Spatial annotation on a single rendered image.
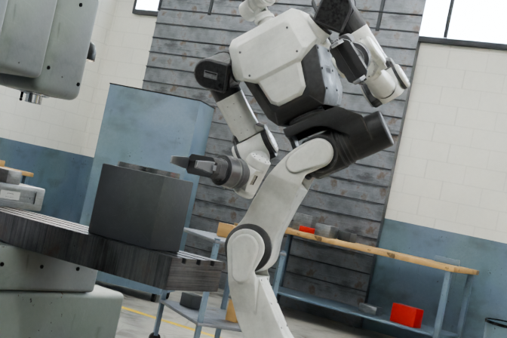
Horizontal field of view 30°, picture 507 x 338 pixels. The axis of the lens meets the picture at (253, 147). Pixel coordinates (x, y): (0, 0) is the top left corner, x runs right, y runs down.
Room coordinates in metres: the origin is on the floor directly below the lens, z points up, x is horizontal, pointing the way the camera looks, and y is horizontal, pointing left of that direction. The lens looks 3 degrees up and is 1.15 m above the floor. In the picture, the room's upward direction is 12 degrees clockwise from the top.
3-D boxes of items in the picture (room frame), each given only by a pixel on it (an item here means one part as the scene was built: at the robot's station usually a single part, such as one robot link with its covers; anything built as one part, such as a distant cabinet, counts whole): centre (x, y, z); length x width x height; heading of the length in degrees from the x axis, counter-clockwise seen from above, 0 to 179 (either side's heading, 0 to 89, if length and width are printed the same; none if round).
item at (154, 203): (2.48, 0.26, 1.07); 0.22 x 0.12 x 0.20; 54
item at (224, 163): (2.63, 0.09, 1.20); 0.13 x 0.12 x 0.10; 44
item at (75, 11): (2.73, 0.66, 1.47); 0.21 x 0.19 x 0.32; 58
